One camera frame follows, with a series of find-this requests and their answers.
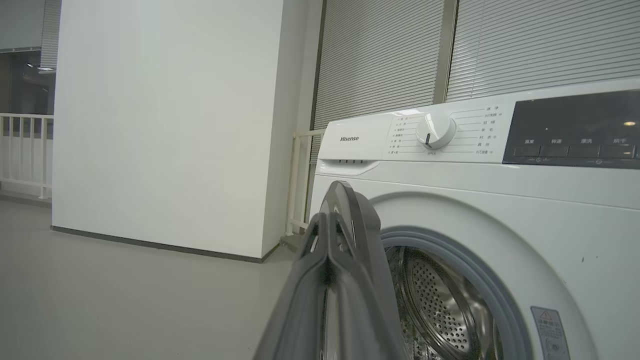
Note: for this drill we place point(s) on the white front-load washing machine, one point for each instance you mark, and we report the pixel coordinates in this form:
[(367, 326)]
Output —
[(525, 215)]

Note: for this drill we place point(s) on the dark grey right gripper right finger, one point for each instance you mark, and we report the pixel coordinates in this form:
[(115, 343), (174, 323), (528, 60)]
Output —
[(365, 320)]

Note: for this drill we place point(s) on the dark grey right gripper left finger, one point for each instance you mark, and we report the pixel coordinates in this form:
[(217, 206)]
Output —
[(295, 310)]

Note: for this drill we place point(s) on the white slatted railing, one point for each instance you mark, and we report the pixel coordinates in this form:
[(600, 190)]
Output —
[(295, 180), (42, 150)]

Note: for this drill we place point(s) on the white round program dial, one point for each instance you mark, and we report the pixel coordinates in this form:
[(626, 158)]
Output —
[(435, 130)]

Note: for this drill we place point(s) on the grey window blind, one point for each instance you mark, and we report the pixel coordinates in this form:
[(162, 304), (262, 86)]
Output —
[(540, 45), (375, 60)]

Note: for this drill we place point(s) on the grey warning sticker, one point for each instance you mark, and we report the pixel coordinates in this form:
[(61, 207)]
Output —
[(550, 335)]

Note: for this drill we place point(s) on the washing machine door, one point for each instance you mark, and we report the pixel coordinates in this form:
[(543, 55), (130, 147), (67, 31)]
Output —
[(362, 210)]

